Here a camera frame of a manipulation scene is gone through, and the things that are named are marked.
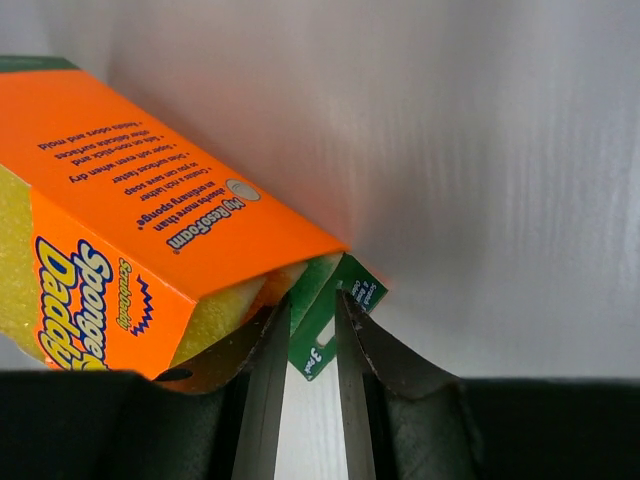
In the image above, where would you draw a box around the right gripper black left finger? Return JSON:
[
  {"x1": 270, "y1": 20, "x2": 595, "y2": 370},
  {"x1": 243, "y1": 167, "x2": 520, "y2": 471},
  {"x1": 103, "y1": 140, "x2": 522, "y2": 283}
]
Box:
[{"x1": 1, "y1": 299, "x2": 290, "y2": 479}]

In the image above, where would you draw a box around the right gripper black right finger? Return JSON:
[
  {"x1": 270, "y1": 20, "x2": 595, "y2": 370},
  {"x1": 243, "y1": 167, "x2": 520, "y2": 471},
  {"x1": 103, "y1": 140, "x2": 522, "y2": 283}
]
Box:
[{"x1": 335, "y1": 290, "x2": 639, "y2": 479}]

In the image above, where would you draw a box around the orange green box yellow sponge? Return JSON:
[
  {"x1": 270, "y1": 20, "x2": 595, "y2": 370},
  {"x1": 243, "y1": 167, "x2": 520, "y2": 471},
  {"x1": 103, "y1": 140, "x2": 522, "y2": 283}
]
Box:
[{"x1": 1, "y1": 55, "x2": 387, "y2": 393}]

